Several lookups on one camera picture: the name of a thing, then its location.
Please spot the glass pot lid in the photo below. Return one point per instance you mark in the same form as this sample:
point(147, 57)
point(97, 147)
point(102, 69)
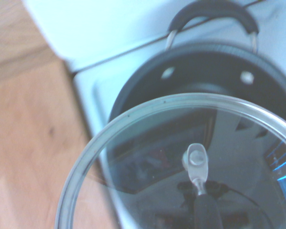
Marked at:
point(181, 148)

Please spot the white electric stove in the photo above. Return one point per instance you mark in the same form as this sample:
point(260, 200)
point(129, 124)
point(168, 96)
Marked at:
point(105, 35)

